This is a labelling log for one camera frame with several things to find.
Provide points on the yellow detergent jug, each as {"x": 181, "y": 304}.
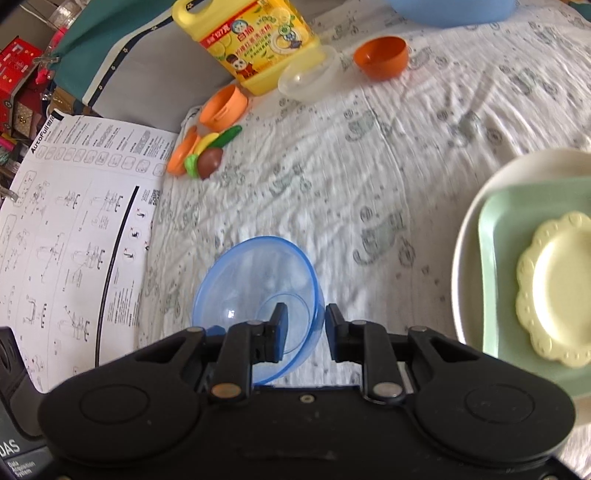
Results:
{"x": 249, "y": 41}

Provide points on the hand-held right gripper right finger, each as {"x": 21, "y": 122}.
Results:
{"x": 336, "y": 333}

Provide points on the green toy piece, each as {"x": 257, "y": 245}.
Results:
{"x": 190, "y": 167}

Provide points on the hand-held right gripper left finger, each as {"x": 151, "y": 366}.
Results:
{"x": 278, "y": 332}

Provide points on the pale yellow scalloped plate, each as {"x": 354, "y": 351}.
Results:
{"x": 561, "y": 286}

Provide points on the yellow toy banana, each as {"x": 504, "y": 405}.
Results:
{"x": 206, "y": 143}

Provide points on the green toy cucumber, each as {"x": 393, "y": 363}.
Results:
{"x": 228, "y": 136}

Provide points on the orange toy pot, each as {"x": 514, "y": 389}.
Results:
{"x": 221, "y": 108}

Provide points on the white round plate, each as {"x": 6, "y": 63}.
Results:
{"x": 466, "y": 258}

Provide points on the printed instruction sheet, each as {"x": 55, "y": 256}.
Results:
{"x": 64, "y": 240}

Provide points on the brown toy food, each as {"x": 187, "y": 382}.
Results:
{"x": 210, "y": 162}

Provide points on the clear plastic bowl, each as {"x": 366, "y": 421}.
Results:
{"x": 309, "y": 76}

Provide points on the red box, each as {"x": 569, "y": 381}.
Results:
{"x": 16, "y": 69}

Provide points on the cat print white blanket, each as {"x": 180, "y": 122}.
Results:
{"x": 369, "y": 161}

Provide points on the orange plastic bowl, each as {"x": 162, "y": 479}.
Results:
{"x": 381, "y": 60}

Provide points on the blue transparent bowl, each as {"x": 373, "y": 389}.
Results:
{"x": 244, "y": 286}

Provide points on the green square plate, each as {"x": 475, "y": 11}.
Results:
{"x": 501, "y": 277}

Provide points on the teal grey star-trimmed cloth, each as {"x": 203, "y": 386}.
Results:
{"x": 120, "y": 60}

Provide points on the blue plastic basin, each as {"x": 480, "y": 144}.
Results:
{"x": 452, "y": 11}

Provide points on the toy food pieces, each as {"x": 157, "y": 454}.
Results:
{"x": 180, "y": 152}

